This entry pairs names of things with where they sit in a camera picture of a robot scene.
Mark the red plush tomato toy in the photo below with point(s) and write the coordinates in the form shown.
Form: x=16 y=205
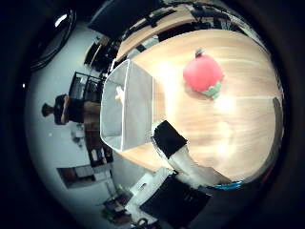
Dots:
x=202 y=73

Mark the clear plastic container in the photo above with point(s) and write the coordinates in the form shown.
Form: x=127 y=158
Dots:
x=136 y=105

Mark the small pale yellow toy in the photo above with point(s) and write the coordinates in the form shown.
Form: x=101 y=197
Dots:
x=120 y=94

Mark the brown wooden cabinet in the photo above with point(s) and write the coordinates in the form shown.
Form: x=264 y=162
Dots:
x=92 y=127

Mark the person in dark shirt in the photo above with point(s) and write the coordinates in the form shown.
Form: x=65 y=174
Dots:
x=63 y=109

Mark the long wooden desk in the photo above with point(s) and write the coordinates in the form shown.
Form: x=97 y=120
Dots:
x=149 y=30

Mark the black monitor panel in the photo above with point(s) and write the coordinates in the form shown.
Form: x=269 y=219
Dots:
x=122 y=16

